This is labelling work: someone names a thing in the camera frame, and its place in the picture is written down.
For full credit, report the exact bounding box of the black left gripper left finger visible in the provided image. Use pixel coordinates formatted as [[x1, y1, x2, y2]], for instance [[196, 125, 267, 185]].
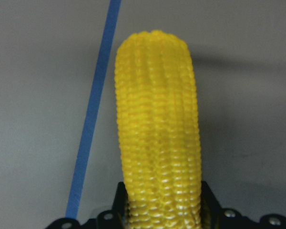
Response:
[[112, 182, 130, 226]]

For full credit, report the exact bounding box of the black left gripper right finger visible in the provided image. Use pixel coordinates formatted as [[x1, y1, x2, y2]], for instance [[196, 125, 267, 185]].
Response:
[[200, 181, 221, 226]]

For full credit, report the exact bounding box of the yellow corn cob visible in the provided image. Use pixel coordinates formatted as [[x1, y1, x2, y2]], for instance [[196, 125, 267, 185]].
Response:
[[114, 30, 202, 229]]

